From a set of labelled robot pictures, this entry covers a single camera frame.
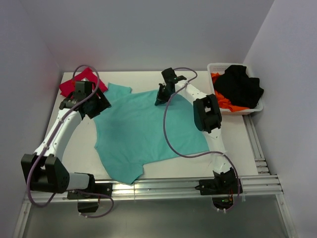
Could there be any teal t-shirt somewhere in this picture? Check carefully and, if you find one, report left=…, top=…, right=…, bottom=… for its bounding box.
left=94, top=83, right=209, bottom=184

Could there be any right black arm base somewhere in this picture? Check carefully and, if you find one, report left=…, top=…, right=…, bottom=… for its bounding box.
left=195, top=168, right=243, bottom=213

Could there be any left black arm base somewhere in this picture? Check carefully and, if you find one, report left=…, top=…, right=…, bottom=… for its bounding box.
left=66, top=182, right=114, bottom=218

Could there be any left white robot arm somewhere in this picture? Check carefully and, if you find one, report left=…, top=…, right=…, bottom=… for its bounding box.
left=21, top=81, right=111, bottom=198

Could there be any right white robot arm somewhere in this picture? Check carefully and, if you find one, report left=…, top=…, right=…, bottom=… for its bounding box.
left=155, top=67, right=242, bottom=193

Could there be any folded red t-shirt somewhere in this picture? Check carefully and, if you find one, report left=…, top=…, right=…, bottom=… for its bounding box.
left=59, top=67, right=98, bottom=97

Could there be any white plastic basket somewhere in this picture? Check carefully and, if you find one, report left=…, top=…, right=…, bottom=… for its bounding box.
left=207, top=62, right=265, bottom=116

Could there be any orange t-shirt in basket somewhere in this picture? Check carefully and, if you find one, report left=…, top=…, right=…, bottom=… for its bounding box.
left=211, top=73, right=249, bottom=112

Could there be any black t-shirt in basket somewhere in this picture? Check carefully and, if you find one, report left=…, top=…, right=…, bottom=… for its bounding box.
left=213, top=65, right=264, bottom=109

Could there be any aluminium mounting rail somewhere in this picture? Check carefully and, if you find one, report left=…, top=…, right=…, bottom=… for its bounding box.
left=23, top=116, right=284, bottom=204

